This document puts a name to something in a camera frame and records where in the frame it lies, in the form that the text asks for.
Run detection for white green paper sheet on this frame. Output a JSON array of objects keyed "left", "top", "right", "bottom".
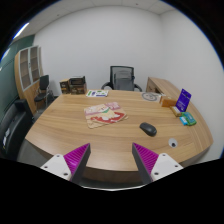
[{"left": 86, "top": 90, "right": 109, "bottom": 97}]

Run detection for grey mesh office chair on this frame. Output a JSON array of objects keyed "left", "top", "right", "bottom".
[{"left": 102, "top": 66, "right": 142, "bottom": 91}]

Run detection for black leather armchair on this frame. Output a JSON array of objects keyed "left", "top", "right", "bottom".
[{"left": 0, "top": 99, "right": 33, "bottom": 160}]

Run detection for dark box stack top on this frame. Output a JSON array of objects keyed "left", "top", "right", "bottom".
[{"left": 69, "top": 76, "right": 86, "bottom": 85}]

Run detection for yellow small box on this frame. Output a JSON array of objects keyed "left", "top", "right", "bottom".
[{"left": 170, "top": 106, "right": 182, "bottom": 117}]

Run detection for cartoon printed mouse pad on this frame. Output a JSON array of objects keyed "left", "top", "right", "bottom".
[{"left": 84, "top": 102, "right": 128, "bottom": 129}]

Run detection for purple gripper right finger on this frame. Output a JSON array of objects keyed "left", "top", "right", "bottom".
[{"left": 131, "top": 142, "right": 184, "bottom": 185}]

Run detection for green blue packet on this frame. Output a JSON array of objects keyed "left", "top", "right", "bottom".
[{"left": 180, "top": 112, "right": 196, "bottom": 126}]

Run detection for purple standing sign card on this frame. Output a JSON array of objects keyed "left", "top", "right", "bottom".
[{"left": 176, "top": 89, "right": 191, "bottom": 112}]

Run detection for small brown box left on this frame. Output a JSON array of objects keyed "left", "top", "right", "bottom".
[{"left": 60, "top": 79, "right": 70, "bottom": 94}]

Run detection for black chair by cabinet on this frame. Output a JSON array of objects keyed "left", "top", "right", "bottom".
[{"left": 34, "top": 75, "right": 54, "bottom": 105}]

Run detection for black computer mouse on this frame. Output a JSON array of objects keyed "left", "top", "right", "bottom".
[{"left": 140, "top": 122, "right": 157, "bottom": 137}]

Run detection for wooden side desk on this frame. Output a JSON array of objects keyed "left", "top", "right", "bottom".
[{"left": 146, "top": 77, "right": 180, "bottom": 99}]

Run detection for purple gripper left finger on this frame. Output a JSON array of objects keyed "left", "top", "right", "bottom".
[{"left": 40, "top": 142, "right": 92, "bottom": 185}]

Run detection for brown cardboard box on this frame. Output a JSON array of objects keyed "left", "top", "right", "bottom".
[{"left": 70, "top": 84, "right": 87, "bottom": 95}]

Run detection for orange small box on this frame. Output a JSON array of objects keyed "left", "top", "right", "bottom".
[{"left": 160, "top": 96, "right": 176, "bottom": 107}]

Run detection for wooden bookcase cabinet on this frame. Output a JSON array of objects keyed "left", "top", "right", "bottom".
[{"left": 14, "top": 46, "right": 43, "bottom": 114}]

